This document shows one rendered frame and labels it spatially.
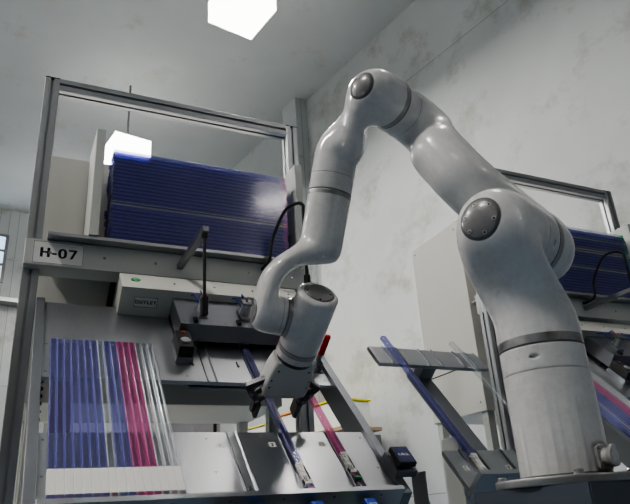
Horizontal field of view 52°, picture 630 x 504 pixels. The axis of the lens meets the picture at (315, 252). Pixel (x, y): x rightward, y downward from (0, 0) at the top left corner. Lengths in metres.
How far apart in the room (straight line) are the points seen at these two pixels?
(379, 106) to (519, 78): 4.76
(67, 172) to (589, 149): 4.04
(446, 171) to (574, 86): 4.46
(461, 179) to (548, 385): 0.37
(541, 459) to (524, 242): 0.29
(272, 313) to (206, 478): 0.32
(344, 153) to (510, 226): 0.48
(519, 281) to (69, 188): 1.41
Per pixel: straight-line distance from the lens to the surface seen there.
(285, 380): 1.36
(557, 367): 0.95
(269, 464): 1.32
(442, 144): 1.15
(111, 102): 2.06
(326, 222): 1.29
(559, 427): 0.94
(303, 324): 1.26
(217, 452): 1.31
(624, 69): 5.36
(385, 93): 1.21
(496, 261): 0.96
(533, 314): 0.97
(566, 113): 5.51
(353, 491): 1.29
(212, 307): 1.70
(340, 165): 1.32
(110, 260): 1.78
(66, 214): 1.99
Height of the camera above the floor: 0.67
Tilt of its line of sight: 23 degrees up
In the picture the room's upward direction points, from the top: 4 degrees counter-clockwise
